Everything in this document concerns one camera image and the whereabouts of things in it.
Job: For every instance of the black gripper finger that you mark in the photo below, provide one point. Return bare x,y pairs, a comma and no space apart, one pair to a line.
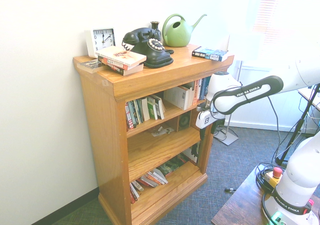
202,133
213,128

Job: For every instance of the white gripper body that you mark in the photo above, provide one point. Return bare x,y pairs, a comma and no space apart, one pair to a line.
208,118

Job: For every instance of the blue Greg Bear paperback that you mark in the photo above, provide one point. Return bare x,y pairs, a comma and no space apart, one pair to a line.
212,53

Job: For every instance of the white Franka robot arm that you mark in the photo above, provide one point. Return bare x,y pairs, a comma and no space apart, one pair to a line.
222,83

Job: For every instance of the grey metal floor stand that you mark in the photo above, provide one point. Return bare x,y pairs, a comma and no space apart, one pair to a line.
228,138

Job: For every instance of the small dark speaker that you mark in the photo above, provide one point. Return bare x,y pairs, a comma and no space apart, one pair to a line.
184,122

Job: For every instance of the black white cover book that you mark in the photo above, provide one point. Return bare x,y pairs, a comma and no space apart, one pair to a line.
192,153

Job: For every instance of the orange spine book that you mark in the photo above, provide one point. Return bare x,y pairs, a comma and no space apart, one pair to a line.
196,93

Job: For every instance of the dark blue spine book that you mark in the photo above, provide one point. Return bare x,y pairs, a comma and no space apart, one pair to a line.
202,90

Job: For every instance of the blue Thailand book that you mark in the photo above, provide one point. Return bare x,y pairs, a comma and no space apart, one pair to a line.
208,87

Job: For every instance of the white paperback book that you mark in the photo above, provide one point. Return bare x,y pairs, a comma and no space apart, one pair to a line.
178,97

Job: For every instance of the small white clutter item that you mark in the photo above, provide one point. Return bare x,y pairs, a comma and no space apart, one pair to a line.
161,131

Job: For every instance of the dark green cover book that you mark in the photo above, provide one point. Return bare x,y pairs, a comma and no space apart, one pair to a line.
172,166

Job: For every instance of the white black sketch book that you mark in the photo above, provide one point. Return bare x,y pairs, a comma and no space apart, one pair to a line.
160,108

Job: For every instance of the plain white cover book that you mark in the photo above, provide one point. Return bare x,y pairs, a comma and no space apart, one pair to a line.
145,110

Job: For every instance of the small black floor object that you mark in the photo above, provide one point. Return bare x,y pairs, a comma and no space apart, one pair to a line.
228,190

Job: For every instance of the oak wooden bookshelf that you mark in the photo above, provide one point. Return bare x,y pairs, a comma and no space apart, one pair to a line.
155,75

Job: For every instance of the dark green spine book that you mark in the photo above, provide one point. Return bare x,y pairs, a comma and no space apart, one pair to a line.
134,113

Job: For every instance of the red white spine book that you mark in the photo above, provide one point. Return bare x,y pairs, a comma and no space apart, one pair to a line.
128,117

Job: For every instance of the yellow emergency stop button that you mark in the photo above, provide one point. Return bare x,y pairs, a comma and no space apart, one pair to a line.
277,172

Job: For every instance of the grey white cover book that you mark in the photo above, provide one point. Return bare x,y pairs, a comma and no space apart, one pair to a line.
137,185

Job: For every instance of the black tripod stand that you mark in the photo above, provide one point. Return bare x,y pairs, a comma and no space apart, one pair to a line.
299,123

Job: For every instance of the black rotary telephone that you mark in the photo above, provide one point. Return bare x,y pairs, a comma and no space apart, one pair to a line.
150,55

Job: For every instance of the green plastic watering can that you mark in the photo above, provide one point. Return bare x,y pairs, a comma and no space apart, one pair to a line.
177,37

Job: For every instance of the black red spine book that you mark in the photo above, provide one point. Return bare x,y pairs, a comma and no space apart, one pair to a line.
132,70

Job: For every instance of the white red thin book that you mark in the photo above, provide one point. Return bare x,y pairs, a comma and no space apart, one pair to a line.
133,195

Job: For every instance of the light wooden board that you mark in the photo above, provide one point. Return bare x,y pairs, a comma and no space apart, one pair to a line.
306,93

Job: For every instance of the small black vase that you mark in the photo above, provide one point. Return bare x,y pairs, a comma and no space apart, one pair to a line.
155,26

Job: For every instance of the white orange cover book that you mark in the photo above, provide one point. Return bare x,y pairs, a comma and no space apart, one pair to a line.
122,55

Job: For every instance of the thin dark cover book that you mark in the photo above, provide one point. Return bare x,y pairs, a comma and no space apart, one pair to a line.
90,65

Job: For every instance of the white window blinds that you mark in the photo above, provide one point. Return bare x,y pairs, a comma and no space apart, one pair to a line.
287,10

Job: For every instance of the white square clock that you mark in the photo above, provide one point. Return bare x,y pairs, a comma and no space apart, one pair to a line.
100,38

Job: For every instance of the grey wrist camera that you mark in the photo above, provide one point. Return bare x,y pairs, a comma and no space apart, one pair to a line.
200,107

